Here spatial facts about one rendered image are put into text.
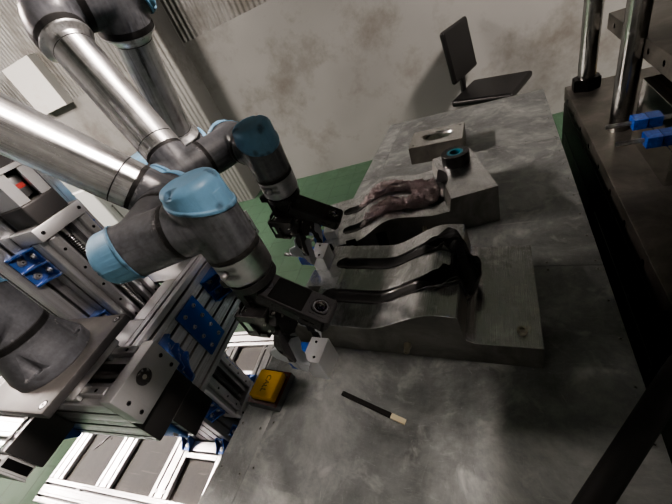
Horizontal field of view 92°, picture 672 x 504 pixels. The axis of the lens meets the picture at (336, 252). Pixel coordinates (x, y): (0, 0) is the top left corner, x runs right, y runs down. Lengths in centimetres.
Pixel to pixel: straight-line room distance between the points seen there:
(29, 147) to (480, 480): 77
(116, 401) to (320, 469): 40
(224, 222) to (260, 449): 49
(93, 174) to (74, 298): 58
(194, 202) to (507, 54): 318
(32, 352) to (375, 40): 307
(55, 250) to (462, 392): 94
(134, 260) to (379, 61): 306
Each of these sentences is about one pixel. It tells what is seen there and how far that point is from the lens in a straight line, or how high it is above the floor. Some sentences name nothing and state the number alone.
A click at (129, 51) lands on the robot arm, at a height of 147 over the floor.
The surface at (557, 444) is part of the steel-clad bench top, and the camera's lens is 64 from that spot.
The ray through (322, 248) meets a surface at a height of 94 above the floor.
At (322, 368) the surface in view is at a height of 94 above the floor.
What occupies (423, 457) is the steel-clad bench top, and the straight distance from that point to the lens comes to 64.
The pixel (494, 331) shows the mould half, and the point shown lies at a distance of 66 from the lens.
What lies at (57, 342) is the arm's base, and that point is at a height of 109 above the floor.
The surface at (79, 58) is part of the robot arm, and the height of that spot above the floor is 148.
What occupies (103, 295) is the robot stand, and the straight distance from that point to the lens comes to 105.
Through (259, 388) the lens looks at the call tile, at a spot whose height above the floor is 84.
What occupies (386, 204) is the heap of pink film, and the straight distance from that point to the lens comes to 94.
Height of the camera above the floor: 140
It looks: 35 degrees down
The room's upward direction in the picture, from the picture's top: 25 degrees counter-clockwise
